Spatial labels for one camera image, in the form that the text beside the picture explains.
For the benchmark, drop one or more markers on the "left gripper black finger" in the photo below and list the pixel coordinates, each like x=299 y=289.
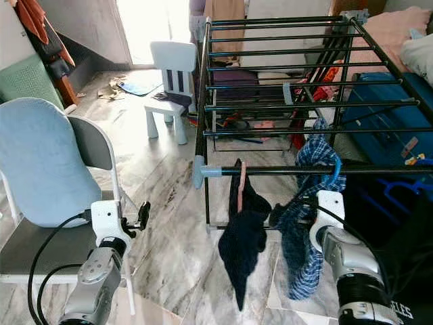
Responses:
x=144 y=215

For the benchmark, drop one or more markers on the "blue plaid garment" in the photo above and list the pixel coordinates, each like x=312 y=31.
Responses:
x=298 y=264

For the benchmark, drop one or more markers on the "blue plastic hanger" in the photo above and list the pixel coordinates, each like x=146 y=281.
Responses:
x=338 y=172
x=400 y=183

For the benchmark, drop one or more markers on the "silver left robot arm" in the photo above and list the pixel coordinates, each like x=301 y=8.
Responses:
x=91 y=284

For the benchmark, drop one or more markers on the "pink hanger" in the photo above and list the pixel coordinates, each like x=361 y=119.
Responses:
x=242 y=186

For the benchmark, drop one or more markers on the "grey folding chair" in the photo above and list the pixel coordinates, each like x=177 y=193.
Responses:
x=40 y=257

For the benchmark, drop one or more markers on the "dark navy garment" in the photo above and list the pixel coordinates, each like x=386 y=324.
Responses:
x=243 y=250

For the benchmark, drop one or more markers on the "light blue pillow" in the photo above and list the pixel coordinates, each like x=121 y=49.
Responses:
x=44 y=162

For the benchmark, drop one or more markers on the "blue floor mat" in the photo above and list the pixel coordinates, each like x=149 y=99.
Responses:
x=142 y=88

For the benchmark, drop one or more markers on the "black drying rack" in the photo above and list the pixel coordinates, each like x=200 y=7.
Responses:
x=270 y=170

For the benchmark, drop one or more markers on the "white children's chair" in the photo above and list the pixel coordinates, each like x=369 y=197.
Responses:
x=174 y=55

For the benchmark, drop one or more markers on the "green perforated basket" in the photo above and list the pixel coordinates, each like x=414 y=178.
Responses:
x=27 y=81

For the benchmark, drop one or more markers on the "orange hanging cloth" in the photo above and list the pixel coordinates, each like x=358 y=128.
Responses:
x=34 y=17

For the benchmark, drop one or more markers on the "blue suitcase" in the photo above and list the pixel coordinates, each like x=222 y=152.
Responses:
x=379 y=135

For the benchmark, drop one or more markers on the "black printed t-shirt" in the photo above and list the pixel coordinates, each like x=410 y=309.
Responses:
x=406 y=257

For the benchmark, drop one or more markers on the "pink blanket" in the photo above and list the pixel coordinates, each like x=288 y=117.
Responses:
x=389 y=30

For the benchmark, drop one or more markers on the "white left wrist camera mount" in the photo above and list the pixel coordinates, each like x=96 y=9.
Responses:
x=108 y=220

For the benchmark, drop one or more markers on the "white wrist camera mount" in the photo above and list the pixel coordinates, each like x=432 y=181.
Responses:
x=330 y=206
x=108 y=220

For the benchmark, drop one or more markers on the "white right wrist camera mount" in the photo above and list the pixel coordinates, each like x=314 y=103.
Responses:
x=330 y=206

